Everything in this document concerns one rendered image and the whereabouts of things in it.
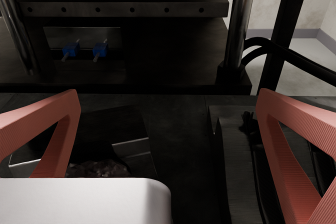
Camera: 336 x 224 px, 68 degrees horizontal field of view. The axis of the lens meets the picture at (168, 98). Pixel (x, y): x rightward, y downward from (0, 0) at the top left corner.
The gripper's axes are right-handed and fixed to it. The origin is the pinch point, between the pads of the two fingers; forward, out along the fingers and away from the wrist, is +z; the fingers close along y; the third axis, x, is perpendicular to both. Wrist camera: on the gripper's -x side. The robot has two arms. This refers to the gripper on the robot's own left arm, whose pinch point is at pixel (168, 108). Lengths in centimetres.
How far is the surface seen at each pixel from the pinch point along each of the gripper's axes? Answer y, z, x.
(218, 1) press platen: -17, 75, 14
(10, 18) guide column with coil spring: 51, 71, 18
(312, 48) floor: -167, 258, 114
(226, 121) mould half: -11.7, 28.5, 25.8
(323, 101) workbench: -48, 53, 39
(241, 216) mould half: -11.7, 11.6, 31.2
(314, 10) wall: -171, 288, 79
